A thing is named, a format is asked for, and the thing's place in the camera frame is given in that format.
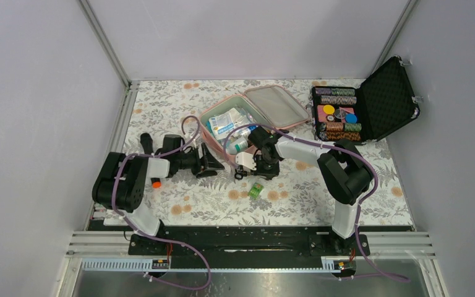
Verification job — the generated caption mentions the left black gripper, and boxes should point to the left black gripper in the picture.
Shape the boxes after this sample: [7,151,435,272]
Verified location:
[175,142,224,178]

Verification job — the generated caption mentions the white plastic bottle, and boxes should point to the white plastic bottle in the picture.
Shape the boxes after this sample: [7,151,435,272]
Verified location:
[226,137,249,155]

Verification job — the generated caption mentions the white blue gauze packet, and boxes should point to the white blue gauze packet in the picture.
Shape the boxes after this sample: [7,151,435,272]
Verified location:
[207,111,239,141]

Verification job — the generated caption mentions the small green box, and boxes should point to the small green box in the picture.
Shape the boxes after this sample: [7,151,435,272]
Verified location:
[248,183,264,200]

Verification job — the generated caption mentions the white sachets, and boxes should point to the white sachets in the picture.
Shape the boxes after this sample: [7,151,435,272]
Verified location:
[233,107,256,127]

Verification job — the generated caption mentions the pink medicine kit case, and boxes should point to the pink medicine kit case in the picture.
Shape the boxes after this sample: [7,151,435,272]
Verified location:
[199,85,310,161]

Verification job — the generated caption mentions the black handled scissors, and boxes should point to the black handled scissors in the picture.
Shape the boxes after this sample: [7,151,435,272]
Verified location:
[234,167,259,180]

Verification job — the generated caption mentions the small blue label bottle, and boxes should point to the small blue label bottle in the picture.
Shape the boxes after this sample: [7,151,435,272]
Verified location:
[237,126,257,139]

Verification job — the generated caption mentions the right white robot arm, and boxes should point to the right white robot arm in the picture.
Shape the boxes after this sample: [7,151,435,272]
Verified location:
[221,124,378,255]

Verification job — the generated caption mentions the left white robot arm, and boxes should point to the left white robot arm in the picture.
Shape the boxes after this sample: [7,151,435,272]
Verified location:
[92,133,210,254]

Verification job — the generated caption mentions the floral table mat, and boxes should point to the floral table mat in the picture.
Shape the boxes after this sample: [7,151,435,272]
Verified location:
[122,79,414,226]

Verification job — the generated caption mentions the black thermometer orange tip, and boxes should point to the black thermometer orange tip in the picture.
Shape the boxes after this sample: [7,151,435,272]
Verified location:
[140,132,162,190]

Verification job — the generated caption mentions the black poker chip case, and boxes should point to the black poker chip case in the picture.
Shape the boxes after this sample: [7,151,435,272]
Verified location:
[309,56,421,144]

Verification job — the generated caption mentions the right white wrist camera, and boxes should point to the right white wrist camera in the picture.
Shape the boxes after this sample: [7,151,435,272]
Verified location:
[235,152,257,171]

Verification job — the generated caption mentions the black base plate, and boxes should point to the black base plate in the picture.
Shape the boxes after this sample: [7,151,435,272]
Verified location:
[128,226,370,269]

